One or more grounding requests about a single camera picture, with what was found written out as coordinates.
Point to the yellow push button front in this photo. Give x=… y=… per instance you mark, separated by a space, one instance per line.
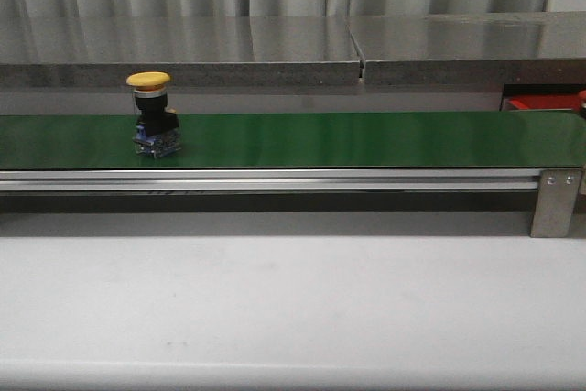
x=157 y=127

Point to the green conveyor belt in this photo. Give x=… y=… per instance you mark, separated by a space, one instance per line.
x=522 y=139

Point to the red plastic tray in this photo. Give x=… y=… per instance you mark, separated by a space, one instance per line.
x=546 y=102

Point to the right steel counter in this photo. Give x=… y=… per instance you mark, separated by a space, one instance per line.
x=479 y=49

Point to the steel counter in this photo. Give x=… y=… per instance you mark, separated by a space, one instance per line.
x=479 y=49
x=195 y=51

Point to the left steel counter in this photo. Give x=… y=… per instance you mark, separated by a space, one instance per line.
x=195 y=51

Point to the aluminium conveyor side rail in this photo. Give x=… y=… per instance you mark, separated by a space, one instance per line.
x=272 y=179

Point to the steel conveyor support bracket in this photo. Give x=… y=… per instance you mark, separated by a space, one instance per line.
x=558 y=190

